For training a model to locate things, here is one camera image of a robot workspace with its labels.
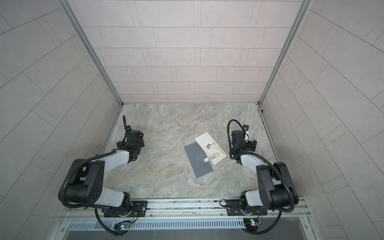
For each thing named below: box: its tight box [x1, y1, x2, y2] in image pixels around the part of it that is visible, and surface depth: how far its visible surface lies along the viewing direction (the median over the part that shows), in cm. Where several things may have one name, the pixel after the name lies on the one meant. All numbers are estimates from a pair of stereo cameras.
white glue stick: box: [202, 153, 219, 163], surface depth 88 cm
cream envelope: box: [194, 131, 228, 165], surface depth 95 cm
